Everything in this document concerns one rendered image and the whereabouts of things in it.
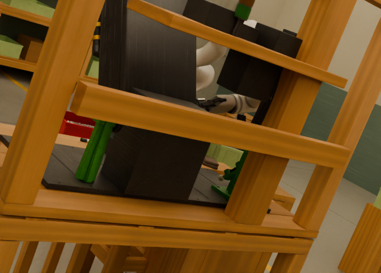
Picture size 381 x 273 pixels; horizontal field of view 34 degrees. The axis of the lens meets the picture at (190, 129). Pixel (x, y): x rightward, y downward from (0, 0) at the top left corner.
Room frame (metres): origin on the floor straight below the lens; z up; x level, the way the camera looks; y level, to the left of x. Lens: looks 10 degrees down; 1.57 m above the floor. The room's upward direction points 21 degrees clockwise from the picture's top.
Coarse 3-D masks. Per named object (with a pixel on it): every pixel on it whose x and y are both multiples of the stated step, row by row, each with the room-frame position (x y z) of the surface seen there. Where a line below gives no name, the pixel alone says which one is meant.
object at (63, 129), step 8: (72, 112) 2.92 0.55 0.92; (64, 120) 2.72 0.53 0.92; (72, 120) 2.93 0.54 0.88; (80, 120) 2.95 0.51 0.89; (88, 120) 2.98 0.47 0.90; (64, 128) 2.70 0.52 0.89; (72, 128) 2.72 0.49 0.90; (80, 128) 2.74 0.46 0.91; (88, 128) 2.76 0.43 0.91; (80, 136) 2.75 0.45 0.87; (88, 136) 2.77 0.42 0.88
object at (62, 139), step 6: (0, 126) 2.33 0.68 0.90; (6, 126) 2.36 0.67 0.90; (12, 126) 2.39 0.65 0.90; (0, 132) 2.25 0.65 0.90; (6, 132) 2.28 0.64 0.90; (12, 132) 2.31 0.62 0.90; (60, 138) 2.48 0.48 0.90; (66, 138) 2.51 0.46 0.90; (72, 138) 2.55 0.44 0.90; (78, 138) 2.58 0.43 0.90; (66, 144) 2.43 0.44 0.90; (72, 144) 2.46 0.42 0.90; (78, 144) 2.50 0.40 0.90; (84, 144) 2.53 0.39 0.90; (210, 168) 2.98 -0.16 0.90; (222, 168) 3.08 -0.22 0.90; (228, 168) 3.13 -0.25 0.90; (222, 174) 3.03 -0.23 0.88
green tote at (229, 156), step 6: (210, 144) 3.46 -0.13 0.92; (216, 144) 3.39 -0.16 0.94; (210, 150) 3.43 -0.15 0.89; (216, 150) 3.37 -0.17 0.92; (222, 150) 3.34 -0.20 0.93; (228, 150) 3.35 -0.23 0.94; (234, 150) 3.36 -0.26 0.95; (240, 150) 3.39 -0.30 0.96; (210, 156) 3.40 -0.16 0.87; (216, 156) 3.34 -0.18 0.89; (222, 156) 3.35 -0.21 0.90; (228, 156) 3.36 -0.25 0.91; (234, 156) 3.37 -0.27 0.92; (240, 156) 3.39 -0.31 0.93; (222, 162) 3.35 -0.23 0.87; (228, 162) 3.37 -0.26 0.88; (234, 162) 3.38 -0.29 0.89
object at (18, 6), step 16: (0, 0) 7.38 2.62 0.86; (16, 0) 7.29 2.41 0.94; (32, 0) 7.90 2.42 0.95; (16, 16) 7.26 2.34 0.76; (32, 16) 7.40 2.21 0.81; (48, 16) 7.66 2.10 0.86; (0, 48) 7.30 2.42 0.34; (16, 48) 7.46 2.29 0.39; (32, 48) 7.63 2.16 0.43; (0, 64) 7.25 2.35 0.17; (16, 64) 7.40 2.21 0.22; (32, 64) 7.60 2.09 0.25; (96, 64) 8.31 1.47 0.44; (80, 80) 8.08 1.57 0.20; (96, 80) 8.32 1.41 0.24
